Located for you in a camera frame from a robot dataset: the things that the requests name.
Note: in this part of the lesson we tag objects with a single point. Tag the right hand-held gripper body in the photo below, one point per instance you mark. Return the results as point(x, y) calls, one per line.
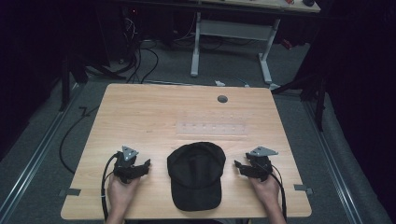
point(263, 165)

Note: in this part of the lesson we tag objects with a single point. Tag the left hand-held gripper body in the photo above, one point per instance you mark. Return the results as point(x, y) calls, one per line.
point(124, 168)

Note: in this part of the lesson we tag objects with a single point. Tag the person's left hand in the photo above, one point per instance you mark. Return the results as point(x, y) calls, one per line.
point(120, 194)

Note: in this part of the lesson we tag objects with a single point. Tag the person's right hand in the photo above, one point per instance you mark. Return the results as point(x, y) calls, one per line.
point(269, 194)

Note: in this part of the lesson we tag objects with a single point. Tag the grey tape piece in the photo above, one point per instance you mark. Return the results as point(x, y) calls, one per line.
point(301, 188)
point(72, 192)

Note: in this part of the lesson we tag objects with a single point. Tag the black baseball cap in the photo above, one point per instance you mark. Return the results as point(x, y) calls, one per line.
point(196, 177)

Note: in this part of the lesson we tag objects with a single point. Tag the clear plastic strip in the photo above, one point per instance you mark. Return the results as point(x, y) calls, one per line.
point(211, 128)

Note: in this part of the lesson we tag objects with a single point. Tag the black metal stand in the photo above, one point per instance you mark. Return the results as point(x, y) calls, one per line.
point(320, 102)
point(64, 84)

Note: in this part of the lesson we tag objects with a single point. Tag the small white floor object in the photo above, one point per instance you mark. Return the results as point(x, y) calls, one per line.
point(219, 83)

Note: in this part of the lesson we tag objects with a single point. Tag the small red object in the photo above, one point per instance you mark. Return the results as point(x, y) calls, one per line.
point(286, 44)

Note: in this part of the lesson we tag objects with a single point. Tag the light wooden desk top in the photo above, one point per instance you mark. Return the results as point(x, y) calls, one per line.
point(267, 3)

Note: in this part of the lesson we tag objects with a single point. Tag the black computer mouse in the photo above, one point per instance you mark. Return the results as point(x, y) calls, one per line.
point(308, 2)

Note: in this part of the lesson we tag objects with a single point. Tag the metal floor rail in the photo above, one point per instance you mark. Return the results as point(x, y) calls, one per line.
point(334, 165)
point(34, 157)

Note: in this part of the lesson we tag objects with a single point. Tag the white metal desk frame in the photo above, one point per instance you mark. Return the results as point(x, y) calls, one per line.
point(233, 30)

